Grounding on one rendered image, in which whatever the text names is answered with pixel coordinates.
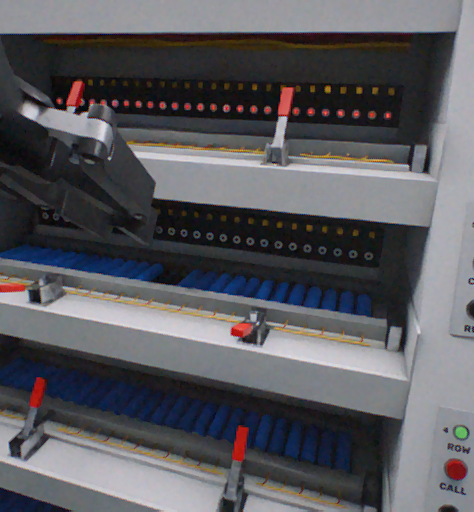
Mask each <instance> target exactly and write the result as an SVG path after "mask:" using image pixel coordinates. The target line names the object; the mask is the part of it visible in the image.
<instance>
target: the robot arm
mask: <svg viewBox="0 0 474 512"><path fill-rule="evenodd" d="M7 186H8V187H7ZM155 186H156V181H155V180H154V179H153V177H152V176H151V175H150V173H148V171H147V169H146V168H145V167H143V165H142V164H141V163H140V160H139V159H138V158H137V156H136V155H135V154H134V152H133V151H132V150H131V148H130V147H129V146H128V144H127V143H126V142H125V140H124V138H123V137H121V135H120V134H119V133H118V131H117V128H116V114H115V112H114V111H113V110H112V109H111V108H109V107H107V106H105V105H101V104H91V105H90V107H89V110H88V113H82V114H81V116H80V115H75V114H71V113H68V112H64V111H60V110H57V109H54V106H53V104H52V102H51V101H50V99H49V98H48V97H47V96H46V95H44V93H43V92H42V91H41V90H40V89H38V88H36V87H34V86H31V85H30V84H28V83H26V82H24V81H23V80H22V79H21V78H19V77H18V76H15V75H14V73H13V70H12V68H11V65H9V63H8V60H7V57H6V55H5V51H4V47H3V44H2V41H1V38H0V195H1V196H3V197H5V198H7V199H9V200H11V201H13V202H15V204H26V201H27V198H28V199H29V200H31V201H32V202H34V204H36V205H38V206H39V207H41V208H42V209H45V210H51V209H54V208H55V214H58V215H59V216H61V217H63V218H65V219H67V220H69V221H70V222H72V223H74V224H76V226H78V227H81V228H82V229H84V230H86V231H88V232H90V233H92V234H93V235H95V236H97V237H99V238H102V239H110V237H111V233H112V228H117V229H118V230H120V231H121V232H124V233H126V234H127V235H129V236H130V237H132V238H133V239H135V240H137V241H138V242H140V243H141V244H146V245H151V243H152V239H153V234H154V230H155V226H156V220H157V216H158V212H157V211H156V210H155V209H154V208H153V207H152V206H151V205H152V199H153V195H154V191H155ZM9 187H10V188H9Z"/></svg>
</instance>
